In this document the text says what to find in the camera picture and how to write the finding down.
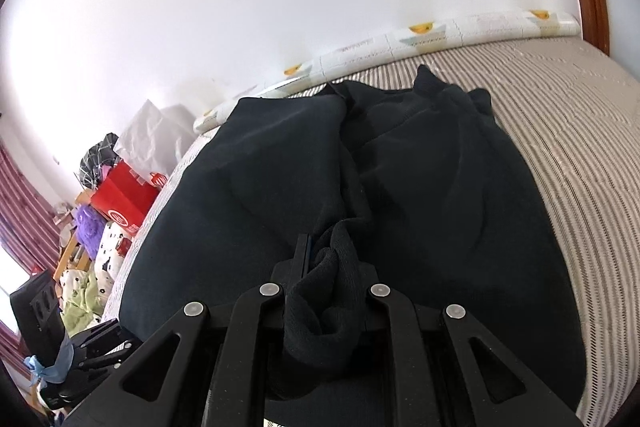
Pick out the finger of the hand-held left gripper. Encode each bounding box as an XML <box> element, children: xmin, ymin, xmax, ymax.
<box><xmin>80</xmin><ymin>338</ymin><xmax>145</xmax><ymax>370</ymax></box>

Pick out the striped bed sheet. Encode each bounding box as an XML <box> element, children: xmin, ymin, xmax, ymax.
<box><xmin>102</xmin><ymin>37</ymin><xmax>640</xmax><ymax>427</ymax></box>

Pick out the red striped curtain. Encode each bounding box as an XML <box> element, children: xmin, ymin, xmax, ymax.
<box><xmin>0</xmin><ymin>144</ymin><xmax>64</xmax><ymax>275</ymax></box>

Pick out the light green cloth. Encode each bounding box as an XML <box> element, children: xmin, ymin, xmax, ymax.
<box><xmin>61</xmin><ymin>273</ymin><xmax>109</xmax><ymax>339</ymax></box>

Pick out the black chair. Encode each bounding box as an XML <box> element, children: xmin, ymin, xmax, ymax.
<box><xmin>10</xmin><ymin>269</ymin><xmax>72</xmax><ymax>358</ymax></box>

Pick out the wooden side table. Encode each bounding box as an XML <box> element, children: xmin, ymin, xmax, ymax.
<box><xmin>52</xmin><ymin>189</ymin><xmax>101</xmax><ymax>279</ymax></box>

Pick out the red cardboard box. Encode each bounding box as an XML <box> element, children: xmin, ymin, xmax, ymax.
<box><xmin>90</xmin><ymin>159</ymin><xmax>164</xmax><ymax>239</ymax></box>

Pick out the white plastic bag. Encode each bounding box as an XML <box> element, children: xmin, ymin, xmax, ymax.
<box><xmin>114</xmin><ymin>99</ymin><xmax>199</xmax><ymax>182</ymax></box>

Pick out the black checked bag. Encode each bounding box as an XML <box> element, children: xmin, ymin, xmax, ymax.
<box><xmin>79</xmin><ymin>133</ymin><xmax>121</xmax><ymax>190</ymax></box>

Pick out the black sweater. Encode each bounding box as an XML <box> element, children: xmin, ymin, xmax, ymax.
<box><xmin>120</xmin><ymin>64</ymin><xmax>587</xmax><ymax>424</ymax></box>

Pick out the white printed rolled mat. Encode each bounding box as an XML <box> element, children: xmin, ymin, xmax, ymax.
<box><xmin>192</xmin><ymin>9</ymin><xmax>583</xmax><ymax>134</ymax></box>

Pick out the white polka dot cloth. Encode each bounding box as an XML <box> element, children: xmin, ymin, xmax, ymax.
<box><xmin>60</xmin><ymin>219</ymin><xmax>133</xmax><ymax>304</ymax></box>

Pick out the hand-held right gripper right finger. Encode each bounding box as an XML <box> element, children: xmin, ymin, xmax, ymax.
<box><xmin>357</xmin><ymin>263</ymin><xmax>586</xmax><ymax>427</ymax></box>

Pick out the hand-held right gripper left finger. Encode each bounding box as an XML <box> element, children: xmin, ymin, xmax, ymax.
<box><xmin>62</xmin><ymin>234</ymin><xmax>313</xmax><ymax>427</ymax></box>

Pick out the light blue ribbon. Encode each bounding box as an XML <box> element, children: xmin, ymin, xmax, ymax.
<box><xmin>24</xmin><ymin>336</ymin><xmax>77</xmax><ymax>386</ymax></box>

